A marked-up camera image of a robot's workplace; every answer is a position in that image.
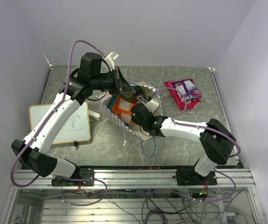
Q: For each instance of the green snack packet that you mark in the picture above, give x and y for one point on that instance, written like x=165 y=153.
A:
x=128 y=97

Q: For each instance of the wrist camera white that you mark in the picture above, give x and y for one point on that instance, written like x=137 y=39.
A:
x=110 y=58
x=152 y=105

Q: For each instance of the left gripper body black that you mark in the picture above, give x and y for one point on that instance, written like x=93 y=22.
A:
x=112 y=81

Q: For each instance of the blue checkered paper bag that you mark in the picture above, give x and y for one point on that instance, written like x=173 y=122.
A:
x=137 y=130

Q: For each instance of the white marker eraser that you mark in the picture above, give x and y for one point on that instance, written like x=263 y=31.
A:
x=94 y=115

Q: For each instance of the small whiteboard yellow frame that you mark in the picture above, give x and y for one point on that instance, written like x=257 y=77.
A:
x=76 y=127

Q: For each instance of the red chips packet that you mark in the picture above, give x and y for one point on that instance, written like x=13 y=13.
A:
x=181 y=106

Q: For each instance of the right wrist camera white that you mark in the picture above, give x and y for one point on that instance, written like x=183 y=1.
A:
x=152 y=105

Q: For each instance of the purple snack packet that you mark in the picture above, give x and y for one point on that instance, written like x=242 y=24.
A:
x=187 y=89

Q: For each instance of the orange snack packet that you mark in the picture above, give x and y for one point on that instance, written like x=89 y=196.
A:
x=122 y=109

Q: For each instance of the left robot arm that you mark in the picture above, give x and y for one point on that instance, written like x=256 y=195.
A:
x=94 y=73

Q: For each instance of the aluminium rail frame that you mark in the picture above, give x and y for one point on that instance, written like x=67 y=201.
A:
x=140 y=179

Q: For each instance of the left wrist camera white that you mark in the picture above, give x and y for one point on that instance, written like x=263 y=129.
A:
x=110 y=58

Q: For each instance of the colourful candy packet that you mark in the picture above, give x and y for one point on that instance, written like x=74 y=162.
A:
x=140 y=97

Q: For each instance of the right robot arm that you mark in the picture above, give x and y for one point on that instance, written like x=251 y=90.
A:
x=215 y=139

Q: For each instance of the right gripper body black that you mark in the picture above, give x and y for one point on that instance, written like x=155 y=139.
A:
x=134 y=120

